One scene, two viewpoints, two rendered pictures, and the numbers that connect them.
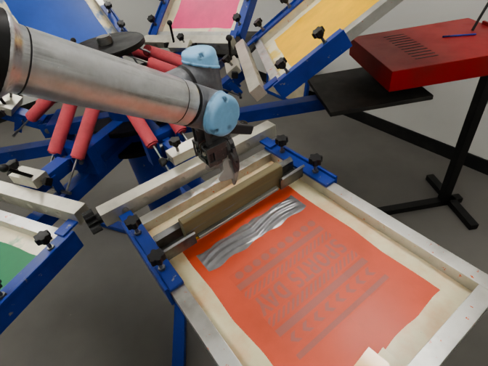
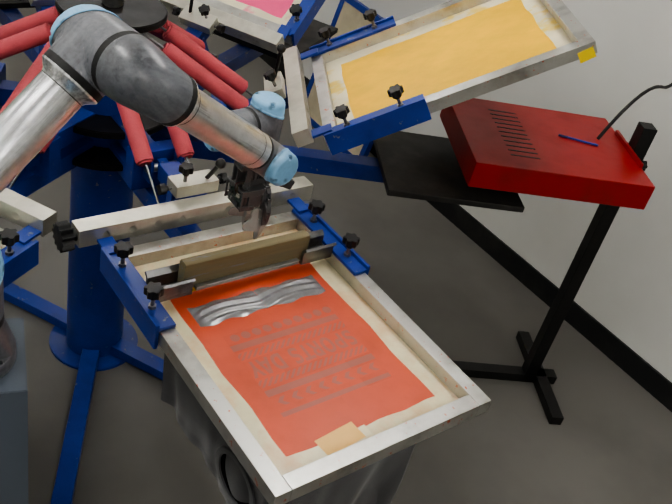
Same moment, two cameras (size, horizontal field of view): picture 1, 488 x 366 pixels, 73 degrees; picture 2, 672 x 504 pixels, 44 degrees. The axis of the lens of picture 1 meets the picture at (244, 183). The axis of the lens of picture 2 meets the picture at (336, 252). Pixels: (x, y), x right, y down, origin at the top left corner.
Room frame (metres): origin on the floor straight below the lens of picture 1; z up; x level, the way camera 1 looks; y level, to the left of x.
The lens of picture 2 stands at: (-0.91, 0.21, 2.28)
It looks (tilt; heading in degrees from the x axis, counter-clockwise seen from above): 35 degrees down; 347
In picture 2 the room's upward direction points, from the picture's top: 15 degrees clockwise
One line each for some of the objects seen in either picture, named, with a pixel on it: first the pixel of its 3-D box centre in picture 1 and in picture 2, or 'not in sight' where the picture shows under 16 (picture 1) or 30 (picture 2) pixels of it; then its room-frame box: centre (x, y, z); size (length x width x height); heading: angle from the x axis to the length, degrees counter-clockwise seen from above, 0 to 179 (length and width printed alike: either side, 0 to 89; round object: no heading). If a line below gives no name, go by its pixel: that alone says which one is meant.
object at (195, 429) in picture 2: not in sight; (222, 428); (0.40, 0.05, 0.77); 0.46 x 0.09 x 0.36; 31
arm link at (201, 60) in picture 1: (202, 75); (264, 119); (0.71, 0.05, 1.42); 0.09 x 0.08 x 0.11; 130
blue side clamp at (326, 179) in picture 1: (298, 167); (327, 245); (0.89, -0.19, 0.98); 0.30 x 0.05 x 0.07; 31
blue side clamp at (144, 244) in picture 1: (152, 255); (136, 294); (0.60, 0.28, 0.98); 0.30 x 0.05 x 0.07; 31
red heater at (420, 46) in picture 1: (432, 51); (541, 149); (1.46, -0.96, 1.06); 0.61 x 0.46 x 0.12; 91
